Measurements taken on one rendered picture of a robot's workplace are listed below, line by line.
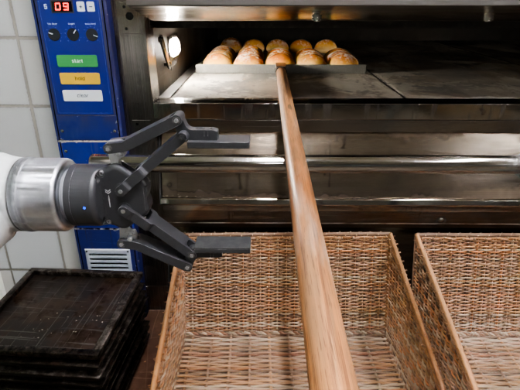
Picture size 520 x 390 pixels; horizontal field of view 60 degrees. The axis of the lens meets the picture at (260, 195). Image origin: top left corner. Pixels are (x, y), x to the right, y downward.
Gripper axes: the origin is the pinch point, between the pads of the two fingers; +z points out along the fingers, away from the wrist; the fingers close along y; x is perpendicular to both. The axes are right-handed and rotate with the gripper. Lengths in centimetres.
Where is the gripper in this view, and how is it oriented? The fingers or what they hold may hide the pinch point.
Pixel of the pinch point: (241, 196)
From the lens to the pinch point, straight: 54.6
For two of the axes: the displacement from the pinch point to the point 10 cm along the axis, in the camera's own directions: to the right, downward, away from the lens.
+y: 0.0, 9.1, 4.0
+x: -0.2, 4.0, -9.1
